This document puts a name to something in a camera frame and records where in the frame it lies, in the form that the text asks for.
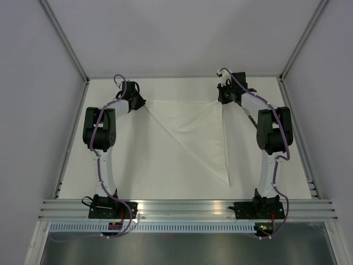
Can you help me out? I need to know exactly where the black handled steak knife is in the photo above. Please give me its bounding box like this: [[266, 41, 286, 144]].
[[242, 107, 259, 129]]

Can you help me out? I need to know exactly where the left side aluminium rail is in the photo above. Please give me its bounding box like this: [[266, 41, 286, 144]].
[[51, 79, 90, 199]]

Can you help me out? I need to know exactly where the white slotted cable duct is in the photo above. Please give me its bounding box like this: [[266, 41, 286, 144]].
[[50, 222, 255, 234]]

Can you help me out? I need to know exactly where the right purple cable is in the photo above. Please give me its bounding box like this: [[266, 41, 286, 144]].
[[219, 67, 290, 241]]

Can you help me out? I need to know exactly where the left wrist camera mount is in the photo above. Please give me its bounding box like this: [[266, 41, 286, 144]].
[[115, 80, 125, 90]]

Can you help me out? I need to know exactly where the aluminium frame post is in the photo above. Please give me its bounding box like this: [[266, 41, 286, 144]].
[[38, 0, 89, 84], [279, 0, 330, 82]]

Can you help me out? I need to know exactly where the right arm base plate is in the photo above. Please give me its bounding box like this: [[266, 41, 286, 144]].
[[228, 195, 285, 220]]

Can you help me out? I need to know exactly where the left aluminium frame post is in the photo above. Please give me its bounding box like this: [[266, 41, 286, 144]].
[[38, 0, 89, 84]]

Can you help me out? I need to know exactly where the purple cable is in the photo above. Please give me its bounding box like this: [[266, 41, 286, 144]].
[[49, 73, 138, 243], [219, 67, 290, 241]]

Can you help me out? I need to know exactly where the right aluminium frame post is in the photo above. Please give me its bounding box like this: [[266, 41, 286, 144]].
[[279, 0, 330, 82]]

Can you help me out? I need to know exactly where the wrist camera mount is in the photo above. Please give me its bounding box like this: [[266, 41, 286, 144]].
[[115, 80, 125, 90], [216, 68, 232, 87]]

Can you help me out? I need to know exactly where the front aluminium rail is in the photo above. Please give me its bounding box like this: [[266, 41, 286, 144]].
[[38, 199, 338, 222]]

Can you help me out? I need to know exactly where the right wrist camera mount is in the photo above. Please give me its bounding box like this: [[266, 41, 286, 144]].
[[216, 68, 232, 87]]

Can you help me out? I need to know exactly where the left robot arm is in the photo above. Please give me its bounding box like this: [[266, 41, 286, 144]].
[[82, 80, 146, 219]]

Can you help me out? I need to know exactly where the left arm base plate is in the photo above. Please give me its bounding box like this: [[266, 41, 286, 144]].
[[88, 194, 138, 220]]

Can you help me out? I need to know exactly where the white cloth napkin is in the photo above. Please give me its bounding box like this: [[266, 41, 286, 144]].
[[146, 99, 231, 188]]

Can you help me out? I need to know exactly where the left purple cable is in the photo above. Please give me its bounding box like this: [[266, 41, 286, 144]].
[[49, 73, 138, 243]]

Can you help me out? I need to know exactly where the back aluminium frame rail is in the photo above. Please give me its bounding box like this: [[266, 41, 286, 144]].
[[87, 73, 280, 80]]

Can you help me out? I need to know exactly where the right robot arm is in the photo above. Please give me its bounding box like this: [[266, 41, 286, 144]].
[[217, 67, 293, 218]]

